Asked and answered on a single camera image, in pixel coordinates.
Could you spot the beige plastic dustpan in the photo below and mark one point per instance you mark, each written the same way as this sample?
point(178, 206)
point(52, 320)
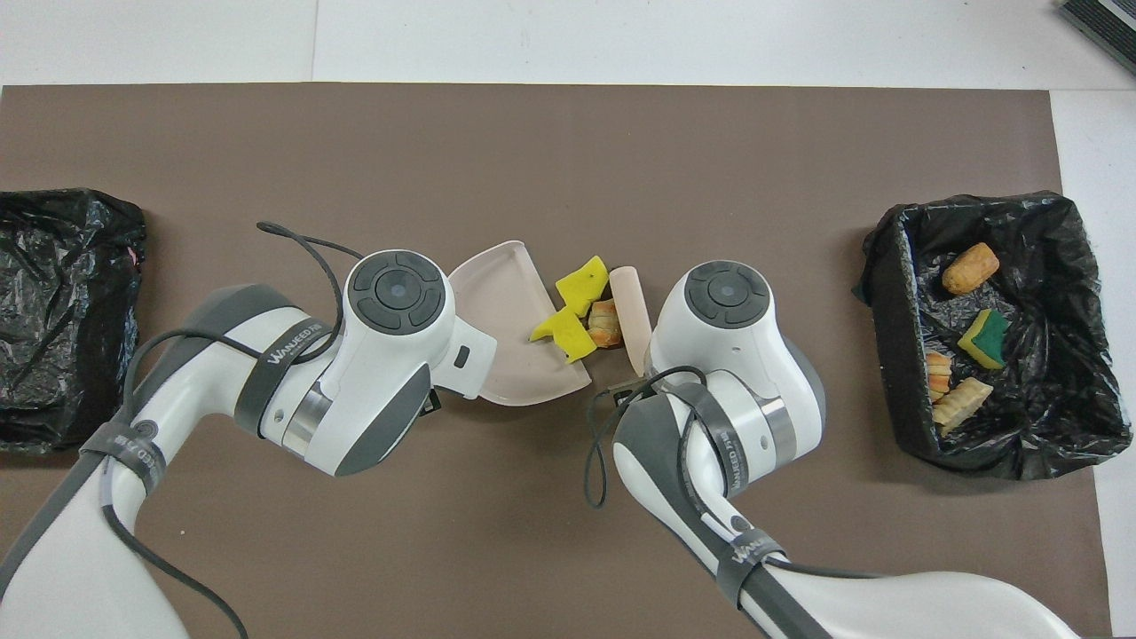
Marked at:
point(515, 355)

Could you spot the dark ribbed panel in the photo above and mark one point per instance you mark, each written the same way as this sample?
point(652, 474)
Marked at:
point(1109, 22)

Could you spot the pale ridged bread piece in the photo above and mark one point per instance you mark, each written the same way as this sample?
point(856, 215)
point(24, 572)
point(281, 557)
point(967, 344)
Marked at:
point(963, 404)

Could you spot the bin lined with black bag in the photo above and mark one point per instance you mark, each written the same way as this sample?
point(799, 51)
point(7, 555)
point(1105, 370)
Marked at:
point(62, 319)
point(1047, 399)

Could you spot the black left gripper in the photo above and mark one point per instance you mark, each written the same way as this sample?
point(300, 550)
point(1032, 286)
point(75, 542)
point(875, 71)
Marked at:
point(434, 404)

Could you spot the orange striped croissant piece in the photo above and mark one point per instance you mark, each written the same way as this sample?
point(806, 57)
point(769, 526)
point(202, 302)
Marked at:
point(938, 373)

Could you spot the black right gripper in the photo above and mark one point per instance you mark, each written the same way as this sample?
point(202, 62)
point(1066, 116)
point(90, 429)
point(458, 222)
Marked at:
point(630, 388)

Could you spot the beige brush with black bristles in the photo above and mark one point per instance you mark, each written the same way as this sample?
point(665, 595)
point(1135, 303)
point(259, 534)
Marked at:
point(628, 302)

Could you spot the brown table mat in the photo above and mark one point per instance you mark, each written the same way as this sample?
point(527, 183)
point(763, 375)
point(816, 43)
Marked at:
point(444, 160)

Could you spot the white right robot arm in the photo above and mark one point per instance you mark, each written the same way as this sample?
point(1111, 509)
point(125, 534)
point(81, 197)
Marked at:
point(728, 355)

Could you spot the yellow sponge piece with dot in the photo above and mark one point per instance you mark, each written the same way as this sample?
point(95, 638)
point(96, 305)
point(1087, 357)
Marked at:
point(581, 282)

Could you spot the brown oval bread roll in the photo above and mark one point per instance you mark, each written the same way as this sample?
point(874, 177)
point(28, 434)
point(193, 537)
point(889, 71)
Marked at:
point(971, 268)

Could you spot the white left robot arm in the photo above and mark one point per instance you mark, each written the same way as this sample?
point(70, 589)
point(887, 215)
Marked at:
point(382, 373)

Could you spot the striped bread slice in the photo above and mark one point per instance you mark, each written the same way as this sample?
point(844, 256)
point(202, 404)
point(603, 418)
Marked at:
point(606, 327)

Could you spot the yellow sponge piece green backing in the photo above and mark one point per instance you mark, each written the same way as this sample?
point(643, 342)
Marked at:
point(983, 339)

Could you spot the notched yellow sponge piece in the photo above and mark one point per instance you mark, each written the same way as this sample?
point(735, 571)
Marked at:
point(568, 335)

